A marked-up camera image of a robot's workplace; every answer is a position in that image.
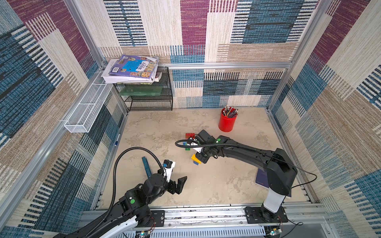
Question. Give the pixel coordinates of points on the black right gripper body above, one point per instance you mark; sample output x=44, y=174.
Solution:
x=201, y=148

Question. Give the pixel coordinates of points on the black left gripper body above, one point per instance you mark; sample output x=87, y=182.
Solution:
x=171, y=188

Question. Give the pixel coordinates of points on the yellow lego brick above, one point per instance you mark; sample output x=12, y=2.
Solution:
x=194, y=158

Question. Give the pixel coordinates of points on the red lego brick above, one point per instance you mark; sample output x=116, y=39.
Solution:
x=190, y=135

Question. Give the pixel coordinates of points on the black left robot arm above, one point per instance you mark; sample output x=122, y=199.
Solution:
x=132, y=209

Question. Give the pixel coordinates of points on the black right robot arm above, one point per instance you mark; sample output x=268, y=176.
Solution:
x=279, y=168

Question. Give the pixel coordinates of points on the teal blue marker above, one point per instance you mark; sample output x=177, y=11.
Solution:
x=146, y=167

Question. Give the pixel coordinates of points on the red pen cup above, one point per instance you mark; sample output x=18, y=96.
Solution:
x=226, y=124

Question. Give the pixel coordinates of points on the pens in cup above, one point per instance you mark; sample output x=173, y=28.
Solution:
x=229, y=112

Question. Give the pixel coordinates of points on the dark blue notebook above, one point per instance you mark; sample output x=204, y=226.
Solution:
x=261, y=179

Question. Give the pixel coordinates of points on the green folder on shelf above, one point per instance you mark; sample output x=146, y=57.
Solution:
x=141, y=91

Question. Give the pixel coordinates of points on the stack of books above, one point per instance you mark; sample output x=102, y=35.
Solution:
x=132, y=69

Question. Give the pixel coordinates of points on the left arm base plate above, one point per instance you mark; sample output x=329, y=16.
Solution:
x=154, y=218

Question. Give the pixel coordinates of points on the black wire mesh shelf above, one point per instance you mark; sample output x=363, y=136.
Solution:
x=157, y=96

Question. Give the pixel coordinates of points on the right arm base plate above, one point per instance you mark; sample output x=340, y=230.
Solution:
x=260, y=215

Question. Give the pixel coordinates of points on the white wire basket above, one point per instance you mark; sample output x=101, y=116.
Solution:
x=85, y=113

